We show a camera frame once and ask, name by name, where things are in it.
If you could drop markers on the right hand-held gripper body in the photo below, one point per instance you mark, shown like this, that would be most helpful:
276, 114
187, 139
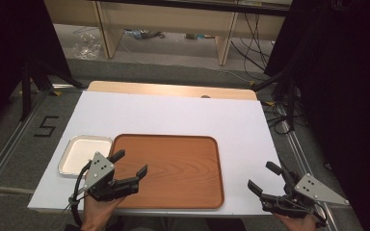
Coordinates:
314, 191

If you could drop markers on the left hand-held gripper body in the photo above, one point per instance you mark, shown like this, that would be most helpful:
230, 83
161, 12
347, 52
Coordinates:
99, 168

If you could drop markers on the person's right hand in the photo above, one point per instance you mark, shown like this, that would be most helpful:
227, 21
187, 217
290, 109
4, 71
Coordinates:
298, 224

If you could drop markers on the person's left hand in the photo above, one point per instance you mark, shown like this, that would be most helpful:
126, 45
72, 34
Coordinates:
98, 211

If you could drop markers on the small white metal tray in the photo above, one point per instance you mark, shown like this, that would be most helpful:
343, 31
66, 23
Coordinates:
78, 154

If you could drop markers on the brown wooden tray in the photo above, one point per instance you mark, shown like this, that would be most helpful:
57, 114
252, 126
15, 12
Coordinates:
173, 173

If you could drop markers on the white table mat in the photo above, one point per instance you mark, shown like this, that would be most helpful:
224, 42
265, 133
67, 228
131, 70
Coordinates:
173, 115

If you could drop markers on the black metal stand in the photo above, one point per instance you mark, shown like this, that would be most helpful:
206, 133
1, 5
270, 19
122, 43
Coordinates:
26, 89
290, 102

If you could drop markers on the yellow tape piece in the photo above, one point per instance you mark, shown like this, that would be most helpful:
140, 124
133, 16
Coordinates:
57, 93
269, 103

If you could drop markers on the black curtain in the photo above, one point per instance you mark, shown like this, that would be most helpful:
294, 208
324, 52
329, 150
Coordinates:
9, 48
350, 96

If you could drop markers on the clear plastic bag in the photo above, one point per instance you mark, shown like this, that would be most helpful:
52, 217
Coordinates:
86, 46

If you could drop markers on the small box under desk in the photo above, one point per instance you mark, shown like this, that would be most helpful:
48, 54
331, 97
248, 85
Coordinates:
199, 36

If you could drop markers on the light wooden desk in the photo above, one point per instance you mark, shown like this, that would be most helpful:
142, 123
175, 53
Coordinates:
167, 19

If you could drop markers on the aluminium floor rail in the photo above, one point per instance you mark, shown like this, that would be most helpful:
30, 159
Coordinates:
305, 154
9, 144

